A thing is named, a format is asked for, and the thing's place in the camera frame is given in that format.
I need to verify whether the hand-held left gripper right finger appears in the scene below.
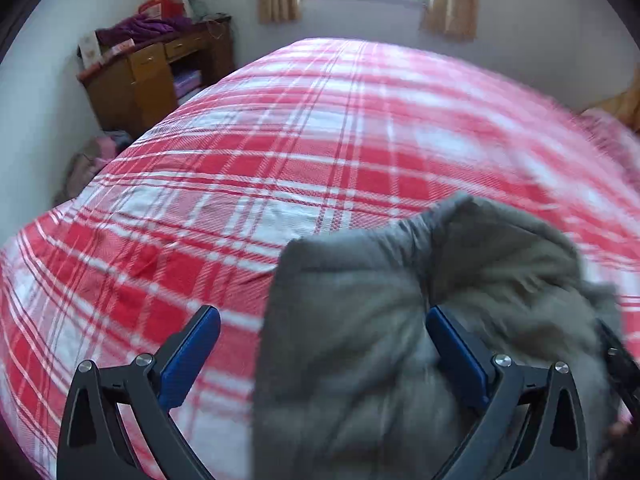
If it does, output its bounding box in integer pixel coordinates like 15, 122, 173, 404
425, 306, 590, 480

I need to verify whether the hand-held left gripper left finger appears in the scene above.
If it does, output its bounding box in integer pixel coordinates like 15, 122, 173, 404
56, 305, 222, 480

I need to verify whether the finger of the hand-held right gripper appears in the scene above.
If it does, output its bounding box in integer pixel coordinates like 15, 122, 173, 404
597, 317, 640, 423

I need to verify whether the grey puffer jacket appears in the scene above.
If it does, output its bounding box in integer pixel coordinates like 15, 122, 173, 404
252, 191, 632, 480

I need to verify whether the bed with red plaid sheet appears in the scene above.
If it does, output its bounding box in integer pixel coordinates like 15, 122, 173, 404
0, 36, 640, 480

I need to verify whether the pink and grey backpack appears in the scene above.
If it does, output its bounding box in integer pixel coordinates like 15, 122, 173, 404
54, 130, 134, 207

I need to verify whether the folded pink floral quilt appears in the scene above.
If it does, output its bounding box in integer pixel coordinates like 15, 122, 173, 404
580, 107, 640, 188

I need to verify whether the cream and wood headboard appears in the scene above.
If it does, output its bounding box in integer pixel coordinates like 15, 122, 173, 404
582, 62, 640, 133

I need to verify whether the wooden desk with drawers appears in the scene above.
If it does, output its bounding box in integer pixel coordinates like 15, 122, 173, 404
76, 16, 236, 137

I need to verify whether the white card box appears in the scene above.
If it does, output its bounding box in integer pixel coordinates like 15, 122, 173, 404
79, 34, 104, 70

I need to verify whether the purple cloth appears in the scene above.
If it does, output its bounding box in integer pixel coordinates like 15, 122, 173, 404
95, 14, 194, 47

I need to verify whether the red gift bag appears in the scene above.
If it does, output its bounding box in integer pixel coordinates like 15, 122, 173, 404
137, 0, 194, 22

